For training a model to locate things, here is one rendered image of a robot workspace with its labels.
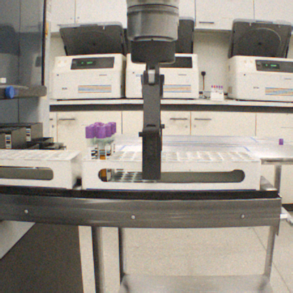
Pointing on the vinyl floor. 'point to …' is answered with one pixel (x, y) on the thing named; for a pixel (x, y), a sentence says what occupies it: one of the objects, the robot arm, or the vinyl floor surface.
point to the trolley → (265, 155)
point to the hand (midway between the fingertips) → (152, 159)
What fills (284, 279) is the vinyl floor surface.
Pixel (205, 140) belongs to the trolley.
